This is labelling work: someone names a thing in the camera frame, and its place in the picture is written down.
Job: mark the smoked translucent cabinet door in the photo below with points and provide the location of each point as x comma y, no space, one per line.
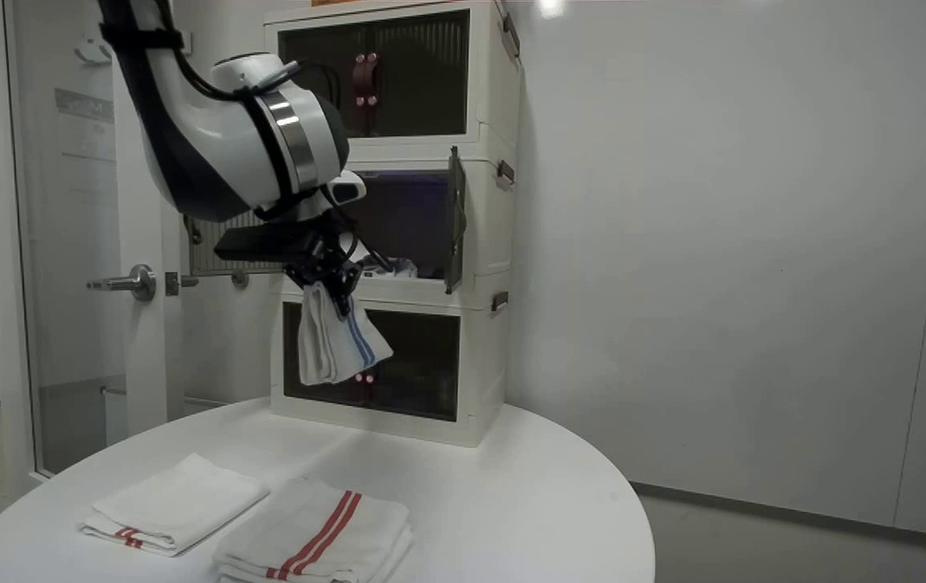
454,220

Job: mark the white door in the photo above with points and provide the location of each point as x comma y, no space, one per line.
75,357

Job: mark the white cloth with blue stripes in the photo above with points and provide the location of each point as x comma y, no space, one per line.
338,343

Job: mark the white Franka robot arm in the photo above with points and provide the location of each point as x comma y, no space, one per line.
224,139

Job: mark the brown cardboard box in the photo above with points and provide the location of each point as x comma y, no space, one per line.
333,0

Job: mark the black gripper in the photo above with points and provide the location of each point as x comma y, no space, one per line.
329,255

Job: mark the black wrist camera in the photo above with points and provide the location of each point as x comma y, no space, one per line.
257,241

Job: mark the folded cloth with red stripe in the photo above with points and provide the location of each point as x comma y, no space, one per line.
318,534

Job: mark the white stacked cabinet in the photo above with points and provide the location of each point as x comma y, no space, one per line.
483,357

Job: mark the door latch plate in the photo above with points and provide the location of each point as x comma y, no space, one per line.
173,283

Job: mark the folded cloth with red mark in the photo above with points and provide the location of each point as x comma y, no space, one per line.
173,506

